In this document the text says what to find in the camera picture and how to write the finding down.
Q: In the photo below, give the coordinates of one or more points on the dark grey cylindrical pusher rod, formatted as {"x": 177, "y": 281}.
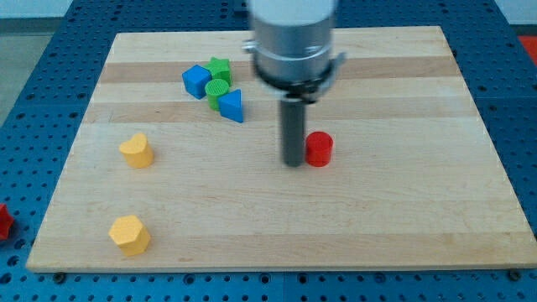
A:
{"x": 292, "y": 125}

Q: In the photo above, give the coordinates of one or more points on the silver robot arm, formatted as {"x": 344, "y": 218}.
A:
{"x": 291, "y": 50}

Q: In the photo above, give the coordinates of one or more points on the red cylinder block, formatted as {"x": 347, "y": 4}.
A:
{"x": 319, "y": 147}

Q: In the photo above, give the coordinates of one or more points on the blue triangle block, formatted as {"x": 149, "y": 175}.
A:
{"x": 230, "y": 106}

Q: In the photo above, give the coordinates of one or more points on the green cylinder block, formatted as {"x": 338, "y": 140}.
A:
{"x": 214, "y": 89}

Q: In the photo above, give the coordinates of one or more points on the green star block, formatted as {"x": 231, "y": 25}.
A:
{"x": 220, "y": 69}

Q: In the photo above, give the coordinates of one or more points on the blue cube block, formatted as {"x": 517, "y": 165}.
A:
{"x": 195, "y": 80}

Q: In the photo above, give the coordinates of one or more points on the yellow heart block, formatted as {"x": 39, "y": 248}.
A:
{"x": 137, "y": 151}

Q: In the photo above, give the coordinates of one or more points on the yellow hexagon block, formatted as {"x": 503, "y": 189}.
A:
{"x": 130, "y": 235}

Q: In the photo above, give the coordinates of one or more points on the red star block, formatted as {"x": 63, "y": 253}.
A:
{"x": 6, "y": 222}

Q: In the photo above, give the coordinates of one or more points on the red object at right edge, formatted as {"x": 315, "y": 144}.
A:
{"x": 529, "y": 43}

